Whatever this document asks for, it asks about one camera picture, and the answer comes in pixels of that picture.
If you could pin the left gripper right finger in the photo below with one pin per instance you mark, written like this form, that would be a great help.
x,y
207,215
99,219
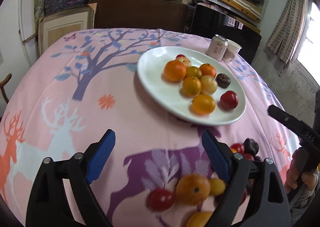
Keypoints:
x,y
232,168

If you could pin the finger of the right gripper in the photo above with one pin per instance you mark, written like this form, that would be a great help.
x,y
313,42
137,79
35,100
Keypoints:
x,y
300,128

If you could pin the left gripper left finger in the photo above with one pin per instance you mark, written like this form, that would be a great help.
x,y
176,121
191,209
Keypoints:
x,y
83,169

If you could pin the red plum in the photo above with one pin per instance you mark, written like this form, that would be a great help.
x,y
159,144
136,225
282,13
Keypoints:
x,y
229,100

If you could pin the dark brown mangosteen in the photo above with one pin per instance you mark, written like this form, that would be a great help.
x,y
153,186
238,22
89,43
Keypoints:
x,y
223,80

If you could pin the large orange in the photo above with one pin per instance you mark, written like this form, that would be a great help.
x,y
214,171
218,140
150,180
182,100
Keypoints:
x,y
192,189

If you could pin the operator right hand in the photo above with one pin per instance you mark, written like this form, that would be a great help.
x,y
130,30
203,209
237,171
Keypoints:
x,y
308,178

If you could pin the red tomato in pile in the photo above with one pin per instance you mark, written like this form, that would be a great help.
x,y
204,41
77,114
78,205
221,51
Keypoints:
x,y
160,200

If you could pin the pale yellow fruit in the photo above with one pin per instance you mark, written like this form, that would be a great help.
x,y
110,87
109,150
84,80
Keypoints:
x,y
208,85

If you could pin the beige patterned curtain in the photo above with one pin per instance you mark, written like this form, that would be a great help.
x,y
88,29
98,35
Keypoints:
x,y
285,36

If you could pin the pink deer tablecloth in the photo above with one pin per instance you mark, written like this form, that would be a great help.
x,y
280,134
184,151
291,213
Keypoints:
x,y
83,85

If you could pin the white oval plate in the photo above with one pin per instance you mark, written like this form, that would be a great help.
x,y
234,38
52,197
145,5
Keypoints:
x,y
184,99

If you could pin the white paper cup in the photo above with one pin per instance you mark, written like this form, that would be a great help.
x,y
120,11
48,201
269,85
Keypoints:
x,y
231,52

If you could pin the small orange tangerine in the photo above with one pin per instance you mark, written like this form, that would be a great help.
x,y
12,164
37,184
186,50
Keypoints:
x,y
208,69

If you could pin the small yellow fruit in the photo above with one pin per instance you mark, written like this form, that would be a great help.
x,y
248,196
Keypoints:
x,y
193,71

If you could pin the pink drink can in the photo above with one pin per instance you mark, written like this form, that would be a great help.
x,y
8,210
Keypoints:
x,y
217,47

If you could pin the orange mandarin on plate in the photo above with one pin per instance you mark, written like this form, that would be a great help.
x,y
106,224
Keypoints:
x,y
174,71

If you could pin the black monitor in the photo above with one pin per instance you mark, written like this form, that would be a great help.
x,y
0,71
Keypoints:
x,y
208,22

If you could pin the framed picture in box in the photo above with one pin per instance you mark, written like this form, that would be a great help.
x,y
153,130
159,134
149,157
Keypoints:
x,y
59,25

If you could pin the dark wooden board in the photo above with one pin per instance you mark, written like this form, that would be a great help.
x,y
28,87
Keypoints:
x,y
150,14

